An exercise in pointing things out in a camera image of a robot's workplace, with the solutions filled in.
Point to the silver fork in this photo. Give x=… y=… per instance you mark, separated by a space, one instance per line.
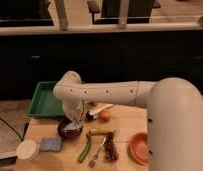
x=95 y=157

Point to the green plastic tray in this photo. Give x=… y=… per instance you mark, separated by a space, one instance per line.
x=44 y=104

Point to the orange fruit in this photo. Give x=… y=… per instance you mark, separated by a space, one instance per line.
x=104 y=116

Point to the white round lid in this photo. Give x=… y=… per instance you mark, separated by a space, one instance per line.
x=27 y=150

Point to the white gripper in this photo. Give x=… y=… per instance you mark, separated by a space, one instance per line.
x=74 y=110

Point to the light blue towel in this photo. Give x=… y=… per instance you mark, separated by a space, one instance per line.
x=74 y=125

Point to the dark grape bunch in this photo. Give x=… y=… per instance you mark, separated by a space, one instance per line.
x=111 y=153

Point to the blue sponge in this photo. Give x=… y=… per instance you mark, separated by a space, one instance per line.
x=51 y=144

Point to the purple bowl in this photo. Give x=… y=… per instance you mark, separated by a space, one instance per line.
x=68 y=134

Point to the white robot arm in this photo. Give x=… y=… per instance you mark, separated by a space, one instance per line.
x=174 y=115

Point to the orange bowl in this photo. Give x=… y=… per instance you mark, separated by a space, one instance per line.
x=139 y=149

